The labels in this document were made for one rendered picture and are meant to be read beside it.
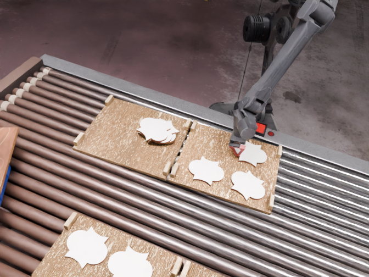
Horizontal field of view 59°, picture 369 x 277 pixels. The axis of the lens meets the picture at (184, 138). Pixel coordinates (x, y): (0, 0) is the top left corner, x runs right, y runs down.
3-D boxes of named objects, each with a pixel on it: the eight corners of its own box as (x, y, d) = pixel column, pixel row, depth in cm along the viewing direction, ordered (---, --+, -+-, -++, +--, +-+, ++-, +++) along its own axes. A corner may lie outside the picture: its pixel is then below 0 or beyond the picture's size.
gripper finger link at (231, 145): (247, 149, 140) (249, 133, 134) (244, 161, 135) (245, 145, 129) (232, 147, 142) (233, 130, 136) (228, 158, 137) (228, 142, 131)
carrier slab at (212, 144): (193, 123, 152) (194, 121, 151) (280, 150, 146) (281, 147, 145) (168, 182, 129) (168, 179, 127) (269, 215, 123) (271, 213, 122)
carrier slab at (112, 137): (111, 99, 158) (111, 97, 157) (191, 123, 152) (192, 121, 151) (72, 150, 135) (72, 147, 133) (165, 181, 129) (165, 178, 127)
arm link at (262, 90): (328, 11, 112) (307, -5, 107) (338, 16, 107) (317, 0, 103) (255, 110, 130) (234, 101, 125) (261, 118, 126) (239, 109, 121)
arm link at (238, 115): (246, 105, 128) (231, 107, 128) (251, 116, 123) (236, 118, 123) (245, 118, 133) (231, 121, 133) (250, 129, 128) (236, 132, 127)
